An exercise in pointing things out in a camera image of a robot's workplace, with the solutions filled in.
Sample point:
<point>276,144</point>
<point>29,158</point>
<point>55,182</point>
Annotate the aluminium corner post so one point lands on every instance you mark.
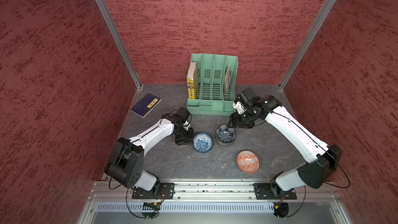
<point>118,41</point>
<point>313,30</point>

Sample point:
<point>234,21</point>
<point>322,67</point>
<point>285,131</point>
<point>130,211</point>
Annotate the blue floral bowl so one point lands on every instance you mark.
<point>203,150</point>

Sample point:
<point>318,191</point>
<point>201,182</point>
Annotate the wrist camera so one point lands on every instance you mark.
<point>245,101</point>
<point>184,118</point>

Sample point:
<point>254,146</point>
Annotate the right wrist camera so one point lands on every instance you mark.
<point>245,101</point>

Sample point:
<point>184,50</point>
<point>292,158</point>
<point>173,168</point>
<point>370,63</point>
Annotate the yellow book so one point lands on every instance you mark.
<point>192,80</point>

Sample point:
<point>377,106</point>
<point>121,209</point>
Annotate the right aluminium corner post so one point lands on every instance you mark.
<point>313,30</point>

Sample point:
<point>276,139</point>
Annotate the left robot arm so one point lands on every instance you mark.
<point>126,161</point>

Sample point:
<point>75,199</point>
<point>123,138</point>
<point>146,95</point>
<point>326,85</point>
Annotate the left aluminium corner post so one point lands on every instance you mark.
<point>118,41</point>

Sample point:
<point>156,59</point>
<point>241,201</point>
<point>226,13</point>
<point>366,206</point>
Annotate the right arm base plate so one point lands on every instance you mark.
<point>267,191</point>

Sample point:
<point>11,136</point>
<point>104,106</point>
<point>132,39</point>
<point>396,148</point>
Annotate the green desk file organizer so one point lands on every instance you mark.
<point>210,98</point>

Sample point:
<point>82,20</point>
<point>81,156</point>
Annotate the blue white rim bowl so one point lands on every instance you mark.
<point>202,141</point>

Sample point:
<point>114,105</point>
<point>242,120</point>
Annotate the navy blue notebook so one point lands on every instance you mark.
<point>145,105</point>

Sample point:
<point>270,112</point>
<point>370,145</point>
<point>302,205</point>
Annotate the pink thin book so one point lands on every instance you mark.
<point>226,81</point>

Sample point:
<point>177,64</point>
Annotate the white green triangle bowl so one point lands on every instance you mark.
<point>223,144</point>

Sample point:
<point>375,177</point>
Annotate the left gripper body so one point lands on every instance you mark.
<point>183,136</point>

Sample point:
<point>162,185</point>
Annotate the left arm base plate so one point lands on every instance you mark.
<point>166,190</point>

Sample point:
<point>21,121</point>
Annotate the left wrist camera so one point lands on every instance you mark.
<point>184,118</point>

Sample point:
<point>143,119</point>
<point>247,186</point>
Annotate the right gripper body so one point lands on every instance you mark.
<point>245,119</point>

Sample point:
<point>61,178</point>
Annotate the orange patterned bowl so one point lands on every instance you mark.
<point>248,162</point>

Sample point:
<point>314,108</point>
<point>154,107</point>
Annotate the dark flower pattern bowl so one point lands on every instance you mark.
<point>225,134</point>

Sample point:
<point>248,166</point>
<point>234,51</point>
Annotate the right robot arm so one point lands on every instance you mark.
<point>321,159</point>

